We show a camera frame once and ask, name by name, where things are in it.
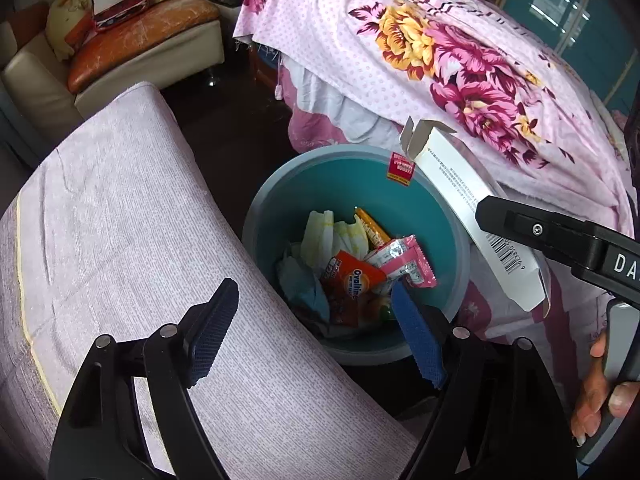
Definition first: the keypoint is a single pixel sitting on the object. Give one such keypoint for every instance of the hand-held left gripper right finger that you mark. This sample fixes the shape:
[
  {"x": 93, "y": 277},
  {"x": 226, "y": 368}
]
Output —
[{"x": 420, "y": 340}]

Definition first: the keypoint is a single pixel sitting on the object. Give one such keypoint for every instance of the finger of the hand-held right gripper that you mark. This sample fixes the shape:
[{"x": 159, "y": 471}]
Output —
[{"x": 530, "y": 230}]

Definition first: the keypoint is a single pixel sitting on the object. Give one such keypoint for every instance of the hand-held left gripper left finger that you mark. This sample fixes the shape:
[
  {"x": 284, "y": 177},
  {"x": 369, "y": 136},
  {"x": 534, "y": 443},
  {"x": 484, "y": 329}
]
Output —
[{"x": 212, "y": 335}]

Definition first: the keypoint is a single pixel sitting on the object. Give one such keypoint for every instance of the white printed carton box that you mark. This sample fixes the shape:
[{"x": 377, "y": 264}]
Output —
[{"x": 460, "y": 180}]

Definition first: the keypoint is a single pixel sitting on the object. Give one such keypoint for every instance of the orange yellow snack bag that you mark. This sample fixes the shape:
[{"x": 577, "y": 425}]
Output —
[{"x": 372, "y": 227}]

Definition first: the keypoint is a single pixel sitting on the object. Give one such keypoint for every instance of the yellow white paper wrapper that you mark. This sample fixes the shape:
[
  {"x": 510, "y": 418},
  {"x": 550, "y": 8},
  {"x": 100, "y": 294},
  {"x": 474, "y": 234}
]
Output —
[{"x": 325, "y": 235}]

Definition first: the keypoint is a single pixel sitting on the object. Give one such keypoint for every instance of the teal plastic bin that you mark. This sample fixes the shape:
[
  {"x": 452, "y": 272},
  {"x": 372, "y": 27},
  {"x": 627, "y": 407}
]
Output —
[{"x": 310, "y": 185}]

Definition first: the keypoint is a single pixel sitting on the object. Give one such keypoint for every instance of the person's right hand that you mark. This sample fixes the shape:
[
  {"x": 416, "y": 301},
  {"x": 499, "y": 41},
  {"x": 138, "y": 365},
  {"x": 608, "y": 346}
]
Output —
[{"x": 590, "y": 400}]

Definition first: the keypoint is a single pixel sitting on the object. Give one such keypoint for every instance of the pink snack wrapper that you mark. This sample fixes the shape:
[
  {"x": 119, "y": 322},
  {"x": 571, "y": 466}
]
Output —
[{"x": 405, "y": 260}]

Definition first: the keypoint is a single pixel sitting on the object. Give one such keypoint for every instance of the orange snack wrapper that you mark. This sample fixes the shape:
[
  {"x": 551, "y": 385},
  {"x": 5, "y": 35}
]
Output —
[{"x": 350, "y": 280}]

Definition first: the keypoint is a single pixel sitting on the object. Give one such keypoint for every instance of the light blue milk carton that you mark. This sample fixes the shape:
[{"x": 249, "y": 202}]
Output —
[{"x": 300, "y": 285}]

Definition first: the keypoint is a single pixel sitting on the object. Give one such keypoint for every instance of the mauve woven table cloth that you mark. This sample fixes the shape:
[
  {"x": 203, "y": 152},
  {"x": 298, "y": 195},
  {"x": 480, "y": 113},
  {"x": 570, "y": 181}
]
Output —
[{"x": 125, "y": 210}]

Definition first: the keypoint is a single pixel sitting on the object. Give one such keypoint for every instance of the teal glass door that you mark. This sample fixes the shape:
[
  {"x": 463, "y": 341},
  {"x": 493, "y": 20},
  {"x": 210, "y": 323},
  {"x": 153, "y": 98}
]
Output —
[{"x": 555, "y": 10}]

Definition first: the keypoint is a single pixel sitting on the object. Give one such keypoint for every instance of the pink floral blanket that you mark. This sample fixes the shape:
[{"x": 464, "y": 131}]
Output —
[{"x": 425, "y": 35}]

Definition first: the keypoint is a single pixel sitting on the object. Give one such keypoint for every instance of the pink white bed sheet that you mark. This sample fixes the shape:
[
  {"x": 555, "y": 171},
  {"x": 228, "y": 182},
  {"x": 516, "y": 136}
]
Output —
[{"x": 340, "y": 105}]

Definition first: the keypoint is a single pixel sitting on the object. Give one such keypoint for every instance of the orange leather cushion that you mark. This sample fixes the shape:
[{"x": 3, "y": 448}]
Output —
[{"x": 150, "y": 30}]

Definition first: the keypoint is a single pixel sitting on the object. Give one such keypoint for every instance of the cream printed pillow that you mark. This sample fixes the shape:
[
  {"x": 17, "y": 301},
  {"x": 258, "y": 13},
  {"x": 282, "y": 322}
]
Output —
[{"x": 67, "y": 20}]

